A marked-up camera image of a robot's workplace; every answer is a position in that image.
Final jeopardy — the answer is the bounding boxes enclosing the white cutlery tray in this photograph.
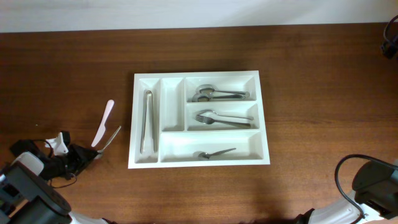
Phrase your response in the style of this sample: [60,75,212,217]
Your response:
[128,71,270,169]

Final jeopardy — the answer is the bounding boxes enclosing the thin metal fork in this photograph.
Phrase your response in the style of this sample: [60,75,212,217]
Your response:
[195,109,254,121]

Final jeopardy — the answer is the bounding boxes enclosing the small metal teaspoon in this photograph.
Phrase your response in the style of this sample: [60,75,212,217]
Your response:
[197,148,236,161]

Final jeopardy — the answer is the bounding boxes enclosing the pink plastic knife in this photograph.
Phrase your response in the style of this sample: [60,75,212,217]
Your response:
[91,100,114,147]

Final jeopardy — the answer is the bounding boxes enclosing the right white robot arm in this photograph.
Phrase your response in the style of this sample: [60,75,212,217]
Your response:
[293,154,397,224]

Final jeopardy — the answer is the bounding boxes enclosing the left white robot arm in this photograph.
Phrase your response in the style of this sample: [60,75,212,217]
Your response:
[1,139,111,224]

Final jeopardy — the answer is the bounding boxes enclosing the thick handled metal fork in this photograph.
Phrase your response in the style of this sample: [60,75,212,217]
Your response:
[195,115,251,129]

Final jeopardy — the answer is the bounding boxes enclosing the large metal spoon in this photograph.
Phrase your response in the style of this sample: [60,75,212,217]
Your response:
[192,93,246,102]
[196,84,250,98]

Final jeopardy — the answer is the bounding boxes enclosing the metal serving tongs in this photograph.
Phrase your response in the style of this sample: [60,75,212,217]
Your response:
[139,90,158,154]

